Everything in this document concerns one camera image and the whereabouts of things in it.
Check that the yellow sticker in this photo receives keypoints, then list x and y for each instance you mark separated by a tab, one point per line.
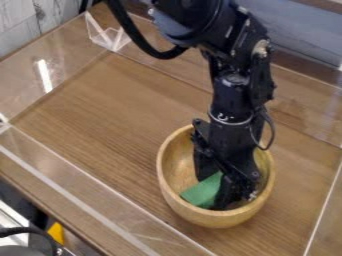
56	232

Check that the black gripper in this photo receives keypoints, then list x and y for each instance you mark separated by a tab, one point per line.
225	142

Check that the clear acrylic front wall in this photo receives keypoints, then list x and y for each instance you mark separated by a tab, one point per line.
108	221

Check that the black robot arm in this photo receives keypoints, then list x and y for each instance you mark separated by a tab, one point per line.
233	40

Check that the green rectangular block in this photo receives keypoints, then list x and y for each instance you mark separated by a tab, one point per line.
202	191

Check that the clear acrylic corner bracket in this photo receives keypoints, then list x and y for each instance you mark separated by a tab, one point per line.
111	39

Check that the brown wooden bowl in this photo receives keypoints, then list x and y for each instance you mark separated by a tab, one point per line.
175	173

